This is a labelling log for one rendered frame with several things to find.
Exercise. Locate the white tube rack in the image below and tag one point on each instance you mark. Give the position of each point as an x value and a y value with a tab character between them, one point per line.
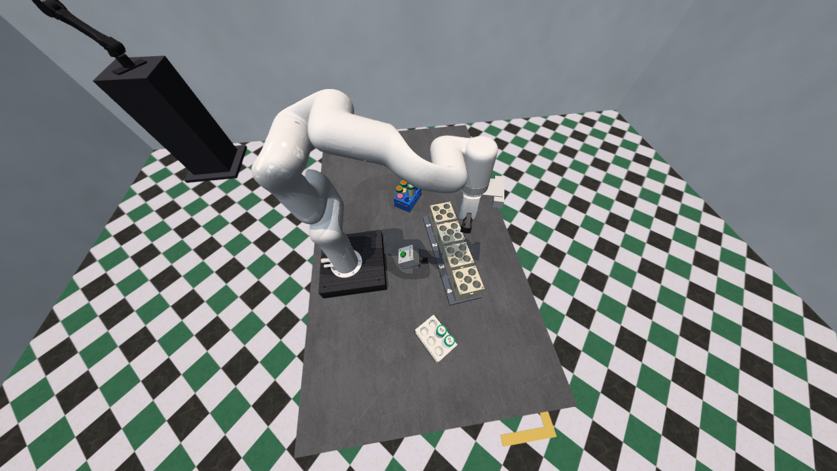
426	332

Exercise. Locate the blue tube rack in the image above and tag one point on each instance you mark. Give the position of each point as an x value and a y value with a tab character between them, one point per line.
405	203

